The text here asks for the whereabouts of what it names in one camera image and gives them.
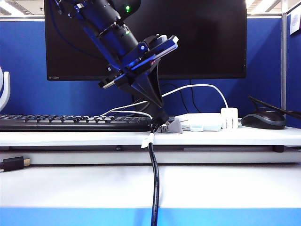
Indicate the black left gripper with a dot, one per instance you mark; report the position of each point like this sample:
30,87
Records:
131,63

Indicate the white power strip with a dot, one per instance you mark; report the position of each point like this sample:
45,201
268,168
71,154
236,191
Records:
204,121

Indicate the white USB charger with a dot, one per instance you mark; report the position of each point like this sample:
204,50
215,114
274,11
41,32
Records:
229,115

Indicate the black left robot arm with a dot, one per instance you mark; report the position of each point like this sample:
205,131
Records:
105,21

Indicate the white two-prong plug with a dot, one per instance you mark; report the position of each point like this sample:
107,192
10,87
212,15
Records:
175,127

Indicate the black ASUS monitor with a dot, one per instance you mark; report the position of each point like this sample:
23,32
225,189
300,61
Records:
200,35

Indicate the black Logitech keyboard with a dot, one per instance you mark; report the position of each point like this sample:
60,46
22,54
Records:
58,122

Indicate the black computer mouse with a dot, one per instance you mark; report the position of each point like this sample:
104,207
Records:
263,122

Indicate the white curved plastic object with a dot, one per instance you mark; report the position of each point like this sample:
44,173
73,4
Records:
5,89

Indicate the black desk foot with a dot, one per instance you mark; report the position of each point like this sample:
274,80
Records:
279,149

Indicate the white paper poster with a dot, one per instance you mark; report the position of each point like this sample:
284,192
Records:
295,23

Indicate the black HDMI plug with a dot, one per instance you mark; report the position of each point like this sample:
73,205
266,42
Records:
11,163

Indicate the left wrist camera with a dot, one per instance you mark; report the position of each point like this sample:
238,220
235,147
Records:
158,41

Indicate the silver partition post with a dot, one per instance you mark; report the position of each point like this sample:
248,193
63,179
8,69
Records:
284,61

